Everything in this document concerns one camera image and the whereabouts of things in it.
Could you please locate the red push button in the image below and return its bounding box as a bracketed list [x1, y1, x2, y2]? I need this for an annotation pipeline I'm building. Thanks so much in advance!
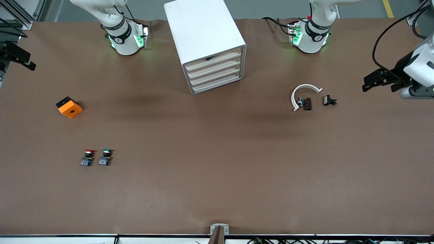
[80, 148, 96, 167]

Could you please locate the green push button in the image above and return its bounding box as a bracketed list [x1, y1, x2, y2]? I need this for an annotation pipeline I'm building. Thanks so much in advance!
[98, 148, 114, 166]

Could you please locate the white drawer cabinet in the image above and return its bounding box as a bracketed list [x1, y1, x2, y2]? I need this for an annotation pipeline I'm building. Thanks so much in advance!
[164, 0, 247, 95]

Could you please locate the orange box with hole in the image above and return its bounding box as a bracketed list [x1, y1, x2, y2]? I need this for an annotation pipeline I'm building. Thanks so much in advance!
[56, 96, 83, 119]

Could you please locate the white curved pipe clamp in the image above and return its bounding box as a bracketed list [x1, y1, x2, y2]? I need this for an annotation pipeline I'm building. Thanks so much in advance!
[291, 84, 323, 112]

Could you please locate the white base connector box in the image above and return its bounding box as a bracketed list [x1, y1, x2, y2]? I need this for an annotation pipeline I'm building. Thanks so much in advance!
[134, 23, 150, 48]
[288, 20, 303, 46]

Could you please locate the brown table mat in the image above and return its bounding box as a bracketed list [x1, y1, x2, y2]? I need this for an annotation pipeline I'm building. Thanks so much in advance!
[0, 19, 434, 235]

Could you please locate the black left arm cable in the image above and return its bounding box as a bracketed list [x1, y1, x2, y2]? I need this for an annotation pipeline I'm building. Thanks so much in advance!
[372, 0, 434, 68]

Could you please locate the aluminium frame profile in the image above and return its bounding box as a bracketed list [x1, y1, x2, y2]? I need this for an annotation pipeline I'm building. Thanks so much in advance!
[0, 0, 46, 30]
[406, 0, 428, 27]

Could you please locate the black base cable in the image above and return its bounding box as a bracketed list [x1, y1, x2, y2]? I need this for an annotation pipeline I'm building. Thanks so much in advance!
[262, 16, 293, 35]

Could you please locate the grey metal bracket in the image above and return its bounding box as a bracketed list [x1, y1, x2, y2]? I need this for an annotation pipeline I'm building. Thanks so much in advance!
[210, 224, 230, 235]

